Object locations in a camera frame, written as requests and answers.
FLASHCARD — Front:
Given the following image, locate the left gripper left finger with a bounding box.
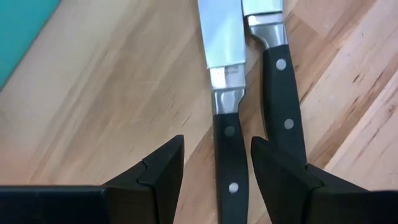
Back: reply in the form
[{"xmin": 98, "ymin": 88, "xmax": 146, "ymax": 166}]
[{"xmin": 0, "ymin": 134, "xmax": 185, "ymax": 224}]

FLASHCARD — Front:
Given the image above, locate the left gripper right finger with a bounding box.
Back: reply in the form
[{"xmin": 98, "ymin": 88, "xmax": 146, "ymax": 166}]
[{"xmin": 250, "ymin": 136, "xmax": 398, "ymax": 224}]

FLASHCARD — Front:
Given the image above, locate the teal green plastic bin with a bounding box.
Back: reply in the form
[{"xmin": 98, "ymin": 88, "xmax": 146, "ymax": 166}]
[{"xmin": 0, "ymin": 0, "xmax": 62, "ymax": 91}]

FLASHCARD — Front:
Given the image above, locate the black-handled sheathed knife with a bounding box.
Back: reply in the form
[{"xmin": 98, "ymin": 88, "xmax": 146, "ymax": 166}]
[
  {"xmin": 241, "ymin": 0, "xmax": 308, "ymax": 166},
  {"xmin": 197, "ymin": 0, "xmax": 250, "ymax": 224}
]

